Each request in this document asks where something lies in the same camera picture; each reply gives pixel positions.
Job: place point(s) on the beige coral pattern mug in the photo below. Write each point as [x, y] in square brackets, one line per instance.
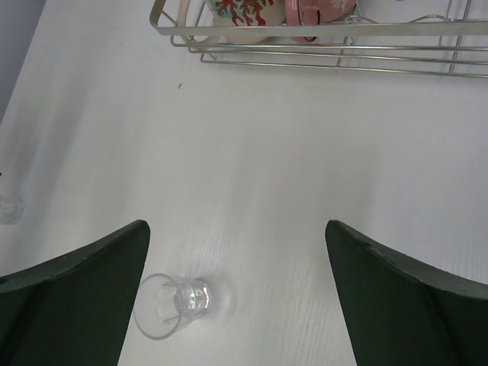
[228, 13]

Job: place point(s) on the metal wire dish rack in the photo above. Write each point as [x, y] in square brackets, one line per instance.
[445, 38]

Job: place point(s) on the pink ghost pattern mug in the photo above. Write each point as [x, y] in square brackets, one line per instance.
[317, 12]

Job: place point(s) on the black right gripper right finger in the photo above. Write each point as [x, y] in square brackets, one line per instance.
[401, 311]

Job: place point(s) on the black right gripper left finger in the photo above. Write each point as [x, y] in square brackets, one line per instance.
[74, 309]

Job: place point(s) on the clear plastic cup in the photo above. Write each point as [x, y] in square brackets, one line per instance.
[166, 304]

